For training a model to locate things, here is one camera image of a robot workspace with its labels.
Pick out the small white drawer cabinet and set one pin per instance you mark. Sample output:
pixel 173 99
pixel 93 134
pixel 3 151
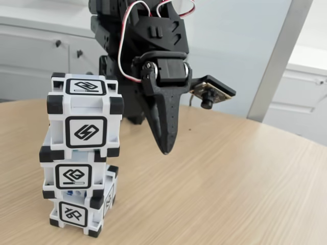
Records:
pixel 293 97

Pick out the white cube with lightning glyph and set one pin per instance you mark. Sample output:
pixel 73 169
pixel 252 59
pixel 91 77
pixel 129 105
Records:
pixel 85 132

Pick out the long white cabinet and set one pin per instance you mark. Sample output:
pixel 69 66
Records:
pixel 25 63

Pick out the grey metal post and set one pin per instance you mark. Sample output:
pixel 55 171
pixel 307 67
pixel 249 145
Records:
pixel 278 63

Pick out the black cabinet lock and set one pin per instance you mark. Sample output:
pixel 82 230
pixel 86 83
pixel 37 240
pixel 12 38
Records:
pixel 58 43
pixel 79 53

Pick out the silver cabinet lock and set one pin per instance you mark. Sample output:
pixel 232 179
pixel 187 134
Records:
pixel 320 81

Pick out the white cube with angular glyph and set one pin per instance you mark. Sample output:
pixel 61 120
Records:
pixel 72 214

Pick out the white cube with diamond glyph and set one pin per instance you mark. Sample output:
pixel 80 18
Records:
pixel 74 176

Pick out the gripper camera module with mount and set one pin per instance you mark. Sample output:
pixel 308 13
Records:
pixel 219 86

